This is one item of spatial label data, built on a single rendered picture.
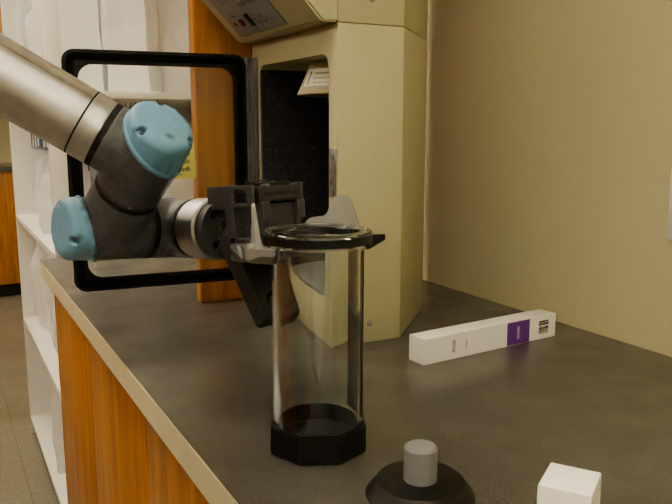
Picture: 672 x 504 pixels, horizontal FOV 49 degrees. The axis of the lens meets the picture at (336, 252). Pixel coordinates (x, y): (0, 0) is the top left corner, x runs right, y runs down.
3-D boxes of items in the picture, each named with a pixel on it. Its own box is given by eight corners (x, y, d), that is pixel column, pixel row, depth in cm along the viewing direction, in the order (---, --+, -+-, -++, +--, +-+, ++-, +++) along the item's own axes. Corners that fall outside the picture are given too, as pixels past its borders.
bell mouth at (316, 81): (369, 98, 134) (370, 67, 133) (426, 94, 119) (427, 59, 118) (279, 96, 126) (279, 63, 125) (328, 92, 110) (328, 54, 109)
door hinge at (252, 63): (256, 274, 139) (252, 57, 132) (261, 277, 136) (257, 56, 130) (248, 275, 138) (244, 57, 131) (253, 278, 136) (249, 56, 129)
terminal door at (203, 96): (250, 279, 137) (245, 54, 130) (74, 293, 125) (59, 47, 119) (248, 278, 137) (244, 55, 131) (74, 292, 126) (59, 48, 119)
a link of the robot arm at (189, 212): (177, 262, 90) (232, 254, 95) (197, 264, 87) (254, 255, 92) (171, 200, 89) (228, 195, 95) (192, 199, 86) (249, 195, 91)
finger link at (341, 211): (382, 193, 79) (298, 197, 81) (385, 248, 80) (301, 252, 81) (386, 192, 82) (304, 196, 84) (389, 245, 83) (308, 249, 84)
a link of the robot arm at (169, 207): (125, 258, 97) (182, 255, 103) (168, 261, 89) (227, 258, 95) (124, 197, 97) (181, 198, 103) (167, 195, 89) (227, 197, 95)
